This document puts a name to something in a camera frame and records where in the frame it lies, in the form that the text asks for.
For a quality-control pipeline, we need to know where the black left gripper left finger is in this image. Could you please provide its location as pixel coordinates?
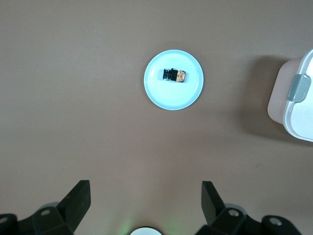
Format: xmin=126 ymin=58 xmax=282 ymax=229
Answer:
xmin=0 ymin=180 xmax=92 ymax=235

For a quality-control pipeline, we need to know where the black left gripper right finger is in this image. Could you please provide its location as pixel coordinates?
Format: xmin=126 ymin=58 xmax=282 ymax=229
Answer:
xmin=197 ymin=181 xmax=302 ymax=235

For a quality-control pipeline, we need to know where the black orange push-button switch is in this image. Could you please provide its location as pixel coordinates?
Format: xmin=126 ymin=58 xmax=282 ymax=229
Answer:
xmin=162 ymin=68 xmax=188 ymax=84

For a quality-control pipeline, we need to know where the white lidded storage box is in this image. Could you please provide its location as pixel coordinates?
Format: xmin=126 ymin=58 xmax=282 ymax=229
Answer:
xmin=267 ymin=48 xmax=313 ymax=143

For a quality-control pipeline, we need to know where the light blue round plate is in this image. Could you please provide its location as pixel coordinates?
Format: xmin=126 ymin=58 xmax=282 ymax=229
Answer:
xmin=143 ymin=49 xmax=204 ymax=111

